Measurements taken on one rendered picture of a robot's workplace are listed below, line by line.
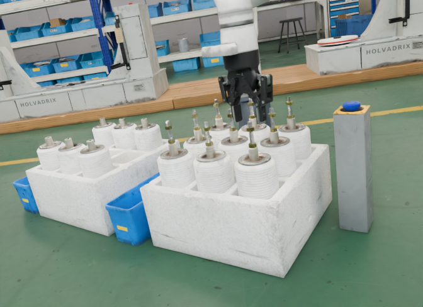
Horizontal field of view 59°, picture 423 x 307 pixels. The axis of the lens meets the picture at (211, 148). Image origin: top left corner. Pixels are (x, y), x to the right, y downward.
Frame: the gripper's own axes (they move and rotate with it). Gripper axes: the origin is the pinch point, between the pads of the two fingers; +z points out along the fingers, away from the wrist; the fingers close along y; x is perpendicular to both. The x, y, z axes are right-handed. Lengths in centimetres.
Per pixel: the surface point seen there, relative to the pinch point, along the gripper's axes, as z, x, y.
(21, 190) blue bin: 26, 31, 90
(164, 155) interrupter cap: 9.8, 8.5, 23.7
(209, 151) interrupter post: 8.3, 3.9, 10.8
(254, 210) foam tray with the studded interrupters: 18.8, 6.8, -4.5
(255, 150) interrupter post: 7.7, 0.4, -1.0
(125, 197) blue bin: 25, 13, 43
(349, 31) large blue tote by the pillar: 14, -411, 196
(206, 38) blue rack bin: -4, -340, 391
